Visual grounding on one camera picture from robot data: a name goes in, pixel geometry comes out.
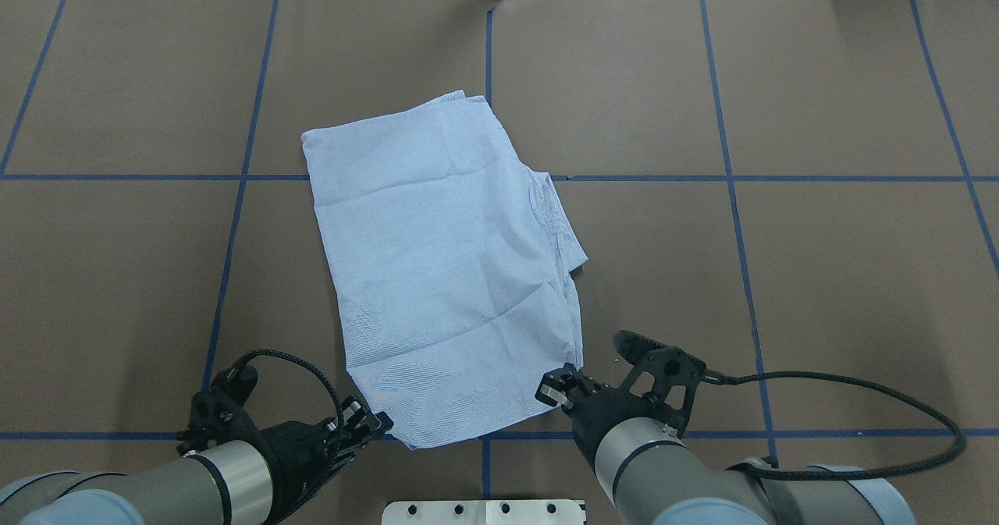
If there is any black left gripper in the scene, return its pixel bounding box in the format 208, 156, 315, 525
261, 397, 395, 510

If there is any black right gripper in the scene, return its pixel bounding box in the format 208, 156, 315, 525
535, 363, 672, 463

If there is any light blue striped shirt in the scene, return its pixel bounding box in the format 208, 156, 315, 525
300, 90, 588, 449

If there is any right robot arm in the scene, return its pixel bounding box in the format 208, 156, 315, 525
535, 364, 916, 524

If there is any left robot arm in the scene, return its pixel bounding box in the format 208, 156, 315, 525
2, 394, 393, 524

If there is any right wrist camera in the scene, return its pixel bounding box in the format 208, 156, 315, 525
613, 330, 707, 438

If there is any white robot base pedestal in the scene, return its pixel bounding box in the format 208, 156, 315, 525
381, 498, 588, 524

